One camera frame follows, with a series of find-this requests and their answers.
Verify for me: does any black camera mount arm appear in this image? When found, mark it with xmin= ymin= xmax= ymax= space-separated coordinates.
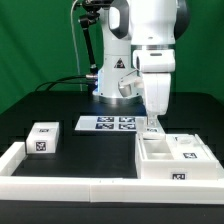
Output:
xmin=79 ymin=0 xmax=113 ymax=74

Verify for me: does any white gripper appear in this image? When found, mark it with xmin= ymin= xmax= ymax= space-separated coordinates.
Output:
xmin=133 ymin=49 xmax=175 ymax=127

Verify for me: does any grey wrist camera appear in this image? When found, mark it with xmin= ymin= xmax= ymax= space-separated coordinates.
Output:
xmin=118 ymin=69 xmax=143 ymax=97

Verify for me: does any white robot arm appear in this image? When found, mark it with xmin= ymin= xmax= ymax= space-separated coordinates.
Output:
xmin=94 ymin=0 xmax=190 ymax=128

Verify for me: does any white U-shaped fence frame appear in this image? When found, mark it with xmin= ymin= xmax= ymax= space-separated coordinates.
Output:
xmin=0 ymin=142 xmax=224 ymax=205

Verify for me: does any small white tagged box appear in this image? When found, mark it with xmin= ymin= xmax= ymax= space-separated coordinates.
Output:
xmin=26 ymin=122 xmax=59 ymax=154

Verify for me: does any white cabinet door panel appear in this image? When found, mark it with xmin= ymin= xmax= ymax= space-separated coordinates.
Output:
xmin=135 ymin=116 xmax=166 ymax=140
xmin=166 ymin=134 xmax=215 ymax=161

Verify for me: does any white cabinet body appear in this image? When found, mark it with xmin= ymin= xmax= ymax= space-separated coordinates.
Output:
xmin=135 ymin=133 xmax=219 ymax=180

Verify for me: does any black cable bundle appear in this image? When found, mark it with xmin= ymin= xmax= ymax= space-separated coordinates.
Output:
xmin=35 ymin=75 xmax=98 ymax=92

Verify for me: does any white fiducial marker sheet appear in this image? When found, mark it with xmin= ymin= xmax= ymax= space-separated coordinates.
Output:
xmin=75 ymin=116 xmax=145 ymax=132

